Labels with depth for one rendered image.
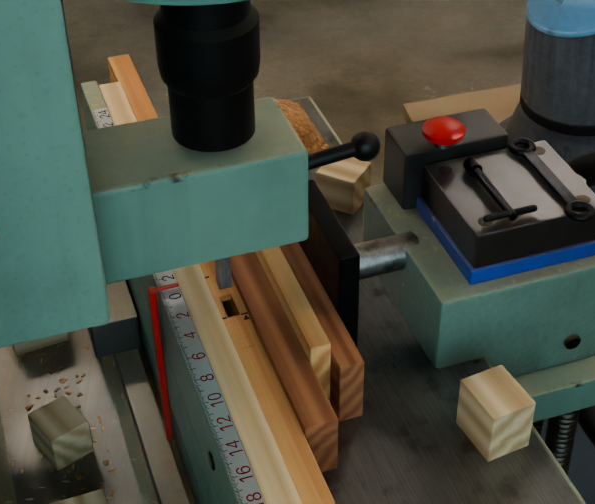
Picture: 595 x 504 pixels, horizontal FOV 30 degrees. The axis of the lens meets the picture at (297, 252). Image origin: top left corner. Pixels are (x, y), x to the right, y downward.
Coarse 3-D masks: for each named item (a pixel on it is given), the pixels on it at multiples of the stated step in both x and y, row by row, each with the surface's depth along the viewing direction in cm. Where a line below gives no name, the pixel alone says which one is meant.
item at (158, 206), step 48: (96, 144) 68; (144, 144) 68; (288, 144) 68; (96, 192) 65; (144, 192) 66; (192, 192) 67; (240, 192) 68; (288, 192) 69; (144, 240) 68; (192, 240) 69; (240, 240) 70; (288, 240) 71
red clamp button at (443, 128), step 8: (432, 120) 79; (440, 120) 78; (448, 120) 78; (456, 120) 79; (424, 128) 78; (432, 128) 78; (440, 128) 78; (448, 128) 78; (456, 128) 78; (464, 128) 78; (424, 136) 78; (432, 136) 77; (440, 136) 77; (448, 136) 77; (456, 136) 77; (464, 136) 78; (440, 144) 78; (448, 144) 78
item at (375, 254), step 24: (312, 192) 77; (312, 216) 75; (312, 240) 77; (336, 240) 73; (384, 240) 78; (408, 240) 78; (312, 264) 78; (336, 264) 72; (360, 264) 77; (384, 264) 78; (336, 288) 73
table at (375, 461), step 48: (336, 144) 99; (384, 288) 84; (384, 336) 80; (384, 384) 76; (432, 384) 76; (528, 384) 80; (576, 384) 80; (192, 432) 74; (384, 432) 73; (432, 432) 73; (336, 480) 70; (384, 480) 70; (432, 480) 70; (480, 480) 70; (528, 480) 69
